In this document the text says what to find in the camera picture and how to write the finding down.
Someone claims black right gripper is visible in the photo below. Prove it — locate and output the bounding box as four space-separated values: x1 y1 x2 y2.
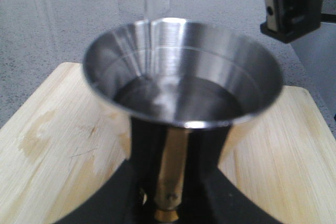
260 0 323 43

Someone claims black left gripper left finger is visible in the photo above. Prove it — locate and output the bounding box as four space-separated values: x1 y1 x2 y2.
57 118 167 223

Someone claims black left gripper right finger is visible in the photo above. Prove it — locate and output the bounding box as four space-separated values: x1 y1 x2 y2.
178 127 270 223

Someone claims steel double jigger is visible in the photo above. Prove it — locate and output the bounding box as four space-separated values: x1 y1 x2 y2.
83 18 283 223

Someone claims light wooden cutting board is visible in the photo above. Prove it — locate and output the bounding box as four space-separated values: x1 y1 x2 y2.
1 62 335 223

